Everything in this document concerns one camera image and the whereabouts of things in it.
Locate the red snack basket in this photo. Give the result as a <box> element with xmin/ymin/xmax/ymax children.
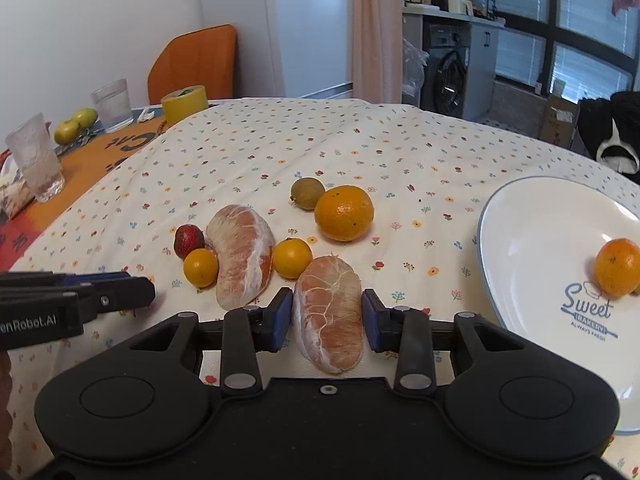
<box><xmin>0</xmin><ymin>150</ymin><xmax>35</xmax><ymax>220</ymax></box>

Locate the clear glass back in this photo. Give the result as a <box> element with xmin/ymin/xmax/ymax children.
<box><xmin>91</xmin><ymin>78</ymin><xmax>134</xmax><ymax>133</ymax></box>

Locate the white refrigerator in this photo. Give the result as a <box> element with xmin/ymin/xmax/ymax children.
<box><xmin>201</xmin><ymin>0</ymin><xmax>352</xmax><ymax>99</ymax></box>

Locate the white plate with blue rim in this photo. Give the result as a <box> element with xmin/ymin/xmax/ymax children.
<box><xmin>477</xmin><ymin>177</ymin><xmax>639</xmax><ymax>434</ymax></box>

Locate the pink curtain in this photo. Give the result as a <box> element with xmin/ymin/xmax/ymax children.
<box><xmin>352</xmin><ymin>0</ymin><xmax>402</xmax><ymax>103</ymax></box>

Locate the orange chair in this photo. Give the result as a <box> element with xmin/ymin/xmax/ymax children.
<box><xmin>148</xmin><ymin>24</ymin><xmax>236</xmax><ymax>104</ymax></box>

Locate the brown kiwi fruit back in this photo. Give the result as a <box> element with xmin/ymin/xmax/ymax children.
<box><xmin>290</xmin><ymin>178</ymin><xmax>326</xmax><ymax>211</ymax></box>

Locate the small round fruit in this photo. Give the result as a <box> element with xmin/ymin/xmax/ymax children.
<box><xmin>183</xmin><ymin>248</ymin><xmax>218</xmax><ymax>288</ymax></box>

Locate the orange cat table mat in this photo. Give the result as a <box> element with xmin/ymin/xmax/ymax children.
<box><xmin>1</xmin><ymin>106</ymin><xmax>166</xmax><ymax>271</ymax></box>

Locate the yellow tape roll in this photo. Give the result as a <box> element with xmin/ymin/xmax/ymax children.
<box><xmin>160</xmin><ymin>86</ymin><xmax>208</xmax><ymax>127</ymax></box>

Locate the floral white tablecloth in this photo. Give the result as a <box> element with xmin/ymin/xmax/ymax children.
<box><xmin>1</xmin><ymin>99</ymin><xmax>639</xmax><ymax>479</ymax></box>

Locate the large orange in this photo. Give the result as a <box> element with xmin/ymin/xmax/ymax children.
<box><xmin>593</xmin><ymin>238</ymin><xmax>640</xmax><ymax>298</ymax></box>
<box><xmin>314</xmin><ymin>185</ymin><xmax>374</xmax><ymax>243</ymax></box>

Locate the kitchen counter cabinet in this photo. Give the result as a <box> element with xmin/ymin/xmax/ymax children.
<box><xmin>402</xmin><ymin>6</ymin><xmax>503</xmax><ymax>122</ymax></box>

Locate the large orange back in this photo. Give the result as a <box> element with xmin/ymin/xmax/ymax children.
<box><xmin>314</xmin><ymin>185</ymin><xmax>374</xmax><ymax>243</ymax></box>

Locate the large orange front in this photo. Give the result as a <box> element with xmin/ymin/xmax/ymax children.
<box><xmin>593</xmin><ymin>238</ymin><xmax>640</xmax><ymax>298</ymax></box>

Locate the green pear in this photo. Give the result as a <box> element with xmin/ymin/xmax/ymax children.
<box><xmin>53</xmin><ymin>119</ymin><xmax>82</xmax><ymax>145</ymax></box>
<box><xmin>72</xmin><ymin>107</ymin><xmax>98</xmax><ymax>129</ymax></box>

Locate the small yellow kumquat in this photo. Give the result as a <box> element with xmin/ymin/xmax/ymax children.
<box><xmin>272</xmin><ymin>238</ymin><xmax>314</xmax><ymax>280</ymax></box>

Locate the frosted glass front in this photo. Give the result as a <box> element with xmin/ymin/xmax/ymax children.
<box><xmin>6</xmin><ymin>113</ymin><xmax>65</xmax><ymax>203</ymax></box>

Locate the red cherry tomato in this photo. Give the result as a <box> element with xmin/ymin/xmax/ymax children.
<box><xmin>174</xmin><ymin>224</ymin><xmax>205</xmax><ymax>260</ymax></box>

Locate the black jacket on chair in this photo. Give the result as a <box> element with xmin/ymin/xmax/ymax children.
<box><xmin>577</xmin><ymin>91</ymin><xmax>640</xmax><ymax>183</ymax></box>

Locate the peeled pomelo segment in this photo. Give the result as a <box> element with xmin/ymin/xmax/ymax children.
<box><xmin>292</xmin><ymin>256</ymin><xmax>363</xmax><ymax>375</ymax></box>
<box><xmin>205</xmin><ymin>204</ymin><xmax>276</xmax><ymax>311</ymax></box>

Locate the person's left hand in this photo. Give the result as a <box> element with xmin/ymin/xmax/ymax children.
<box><xmin>0</xmin><ymin>351</ymin><xmax>13</xmax><ymax>474</ymax></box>

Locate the grey washing machine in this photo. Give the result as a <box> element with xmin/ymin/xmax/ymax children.
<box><xmin>421</xmin><ymin>23</ymin><xmax>471</xmax><ymax>118</ymax></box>

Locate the cardboard box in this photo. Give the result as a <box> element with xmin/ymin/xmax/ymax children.
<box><xmin>539</xmin><ymin>94</ymin><xmax>579</xmax><ymax>148</ymax></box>

